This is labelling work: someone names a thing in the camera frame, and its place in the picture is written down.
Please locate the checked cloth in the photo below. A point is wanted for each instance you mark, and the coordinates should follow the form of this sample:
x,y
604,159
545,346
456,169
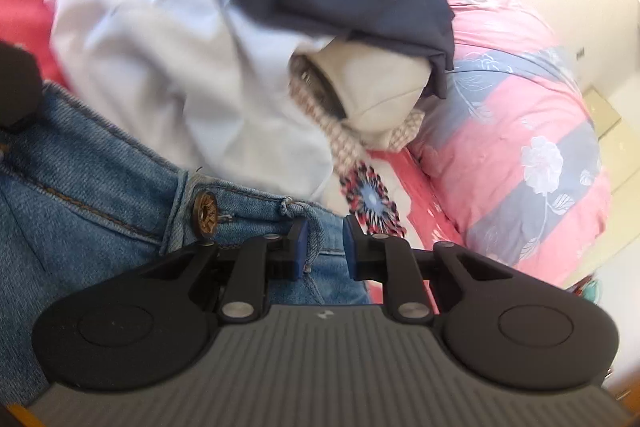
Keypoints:
x,y
345,149

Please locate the beige garment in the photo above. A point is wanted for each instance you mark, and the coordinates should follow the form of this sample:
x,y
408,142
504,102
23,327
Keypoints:
x,y
380,82

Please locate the pink floral quilt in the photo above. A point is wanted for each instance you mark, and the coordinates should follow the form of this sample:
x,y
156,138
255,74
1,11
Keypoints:
x,y
500,117

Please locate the blue denim jeans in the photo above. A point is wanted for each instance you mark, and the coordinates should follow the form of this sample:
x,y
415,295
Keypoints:
x,y
90,187

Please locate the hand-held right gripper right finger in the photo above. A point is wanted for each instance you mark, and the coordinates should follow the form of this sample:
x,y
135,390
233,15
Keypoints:
x,y
350,252

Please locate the cream wardrobe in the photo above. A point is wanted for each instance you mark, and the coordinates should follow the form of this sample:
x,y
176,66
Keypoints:
x,y
602,122

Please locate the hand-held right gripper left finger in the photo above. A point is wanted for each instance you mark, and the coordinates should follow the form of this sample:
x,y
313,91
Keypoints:
x,y
300,252

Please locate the white garment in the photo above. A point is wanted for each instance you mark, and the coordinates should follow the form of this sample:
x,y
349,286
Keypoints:
x,y
150,57

